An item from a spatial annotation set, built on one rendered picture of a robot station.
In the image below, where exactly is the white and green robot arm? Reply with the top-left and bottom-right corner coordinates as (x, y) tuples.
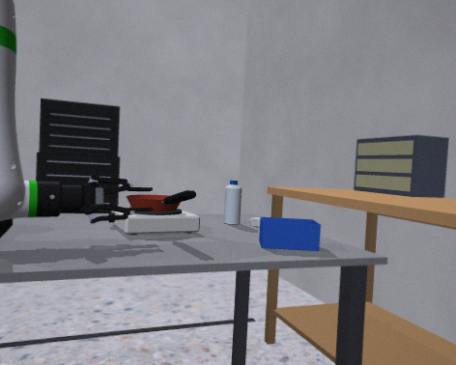
(0, 0), (103, 221)

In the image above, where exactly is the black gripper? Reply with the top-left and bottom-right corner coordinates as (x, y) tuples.
(60, 175), (153, 224)

